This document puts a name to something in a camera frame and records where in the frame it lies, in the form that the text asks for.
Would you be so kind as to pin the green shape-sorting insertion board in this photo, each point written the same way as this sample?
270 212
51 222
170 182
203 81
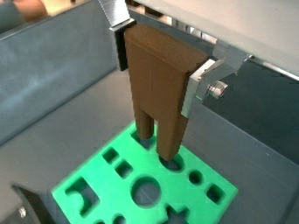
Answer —
126 186

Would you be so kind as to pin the brown square-circle peg object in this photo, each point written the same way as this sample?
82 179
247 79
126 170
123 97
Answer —
161 64

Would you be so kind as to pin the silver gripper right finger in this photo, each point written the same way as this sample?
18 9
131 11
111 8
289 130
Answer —
206 81

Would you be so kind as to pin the black corner bracket with screw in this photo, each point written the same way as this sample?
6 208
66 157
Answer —
34 206

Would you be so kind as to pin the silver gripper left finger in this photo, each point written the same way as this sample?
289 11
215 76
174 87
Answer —
118 16

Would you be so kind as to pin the grey bin enclosure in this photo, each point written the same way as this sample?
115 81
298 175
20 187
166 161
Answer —
66 102

